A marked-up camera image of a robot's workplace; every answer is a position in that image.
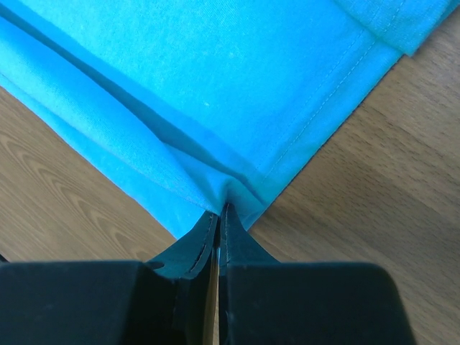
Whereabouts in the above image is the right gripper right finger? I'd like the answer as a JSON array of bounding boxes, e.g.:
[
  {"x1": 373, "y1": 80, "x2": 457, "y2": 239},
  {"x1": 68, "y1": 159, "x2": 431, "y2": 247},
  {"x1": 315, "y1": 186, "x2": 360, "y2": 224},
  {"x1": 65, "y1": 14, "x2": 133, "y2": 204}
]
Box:
[{"x1": 218, "y1": 205, "x2": 415, "y2": 344}]

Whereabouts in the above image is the turquoise t shirt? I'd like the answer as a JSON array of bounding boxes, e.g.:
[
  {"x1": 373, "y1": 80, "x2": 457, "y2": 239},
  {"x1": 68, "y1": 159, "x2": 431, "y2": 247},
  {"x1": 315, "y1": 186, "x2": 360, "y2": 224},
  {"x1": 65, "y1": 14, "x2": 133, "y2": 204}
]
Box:
[{"x1": 1, "y1": 1, "x2": 458, "y2": 238}]

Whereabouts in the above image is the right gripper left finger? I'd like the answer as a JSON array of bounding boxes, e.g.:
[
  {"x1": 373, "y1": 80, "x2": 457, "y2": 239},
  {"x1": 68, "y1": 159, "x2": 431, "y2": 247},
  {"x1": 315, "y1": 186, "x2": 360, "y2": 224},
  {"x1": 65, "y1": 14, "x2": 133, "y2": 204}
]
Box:
[{"x1": 1, "y1": 213, "x2": 219, "y2": 344}]

